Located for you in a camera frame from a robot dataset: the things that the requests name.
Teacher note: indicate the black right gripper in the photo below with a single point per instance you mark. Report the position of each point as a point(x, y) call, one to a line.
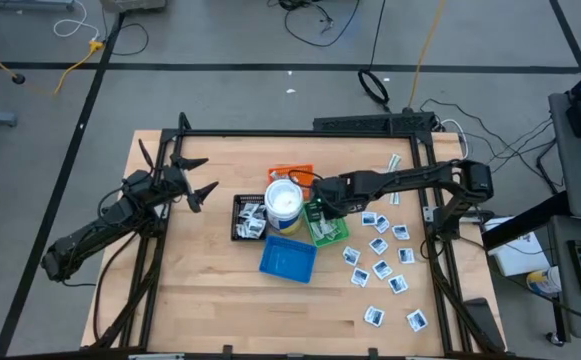
point(342, 192)

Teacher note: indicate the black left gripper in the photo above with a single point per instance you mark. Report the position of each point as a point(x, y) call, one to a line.
point(172, 184)

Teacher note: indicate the green plastic basket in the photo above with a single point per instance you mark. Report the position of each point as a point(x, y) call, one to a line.
point(343, 236)

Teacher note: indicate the blue yellow wipes canister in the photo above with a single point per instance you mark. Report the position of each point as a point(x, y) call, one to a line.
point(284, 200)

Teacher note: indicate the blue plastic basket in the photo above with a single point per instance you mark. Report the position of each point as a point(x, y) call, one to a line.
point(287, 259)

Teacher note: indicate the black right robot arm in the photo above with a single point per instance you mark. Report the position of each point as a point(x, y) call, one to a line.
point(420, 177)

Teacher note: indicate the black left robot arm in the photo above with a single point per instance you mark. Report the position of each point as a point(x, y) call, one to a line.
point(95, 232)

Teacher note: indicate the black plastic basket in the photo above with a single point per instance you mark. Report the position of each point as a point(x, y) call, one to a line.
point(234, 220)

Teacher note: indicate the orange plastic basket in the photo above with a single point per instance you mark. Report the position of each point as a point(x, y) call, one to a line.
point(280, 170)

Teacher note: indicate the black perforated long box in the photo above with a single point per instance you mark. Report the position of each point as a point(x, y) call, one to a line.
point(370, 122)

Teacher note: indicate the black table clamp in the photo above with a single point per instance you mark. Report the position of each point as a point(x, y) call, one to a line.
point(227, 350)
point(372, 351)

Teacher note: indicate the black flat foot plate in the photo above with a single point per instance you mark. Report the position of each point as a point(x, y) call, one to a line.
point(480, 320)

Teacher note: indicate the grey floor box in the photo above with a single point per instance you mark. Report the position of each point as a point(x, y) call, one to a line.
point(130, 4)

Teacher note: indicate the white box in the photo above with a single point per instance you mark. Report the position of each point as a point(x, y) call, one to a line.
point(515, 255)

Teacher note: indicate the black desk base bar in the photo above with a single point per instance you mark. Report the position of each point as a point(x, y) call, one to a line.
point(525, 225)

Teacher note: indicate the black floor puck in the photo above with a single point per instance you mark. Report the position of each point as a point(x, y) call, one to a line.
point(18, 79)

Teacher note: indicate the white yellow canister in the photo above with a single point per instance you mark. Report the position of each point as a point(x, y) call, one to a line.
point(545, 282)

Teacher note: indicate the grey desk surface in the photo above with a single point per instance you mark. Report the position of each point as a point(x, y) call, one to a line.
point(562, 300)
point(577, 170)

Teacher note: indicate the black caster wheel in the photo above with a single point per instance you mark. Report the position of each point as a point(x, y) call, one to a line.
point(554, 337)

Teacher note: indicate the grey metal mount bracket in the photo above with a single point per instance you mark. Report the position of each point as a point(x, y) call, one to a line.
point(430, 214)

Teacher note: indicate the grey blue floor rail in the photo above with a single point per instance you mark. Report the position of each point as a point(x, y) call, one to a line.
point(25, 4)

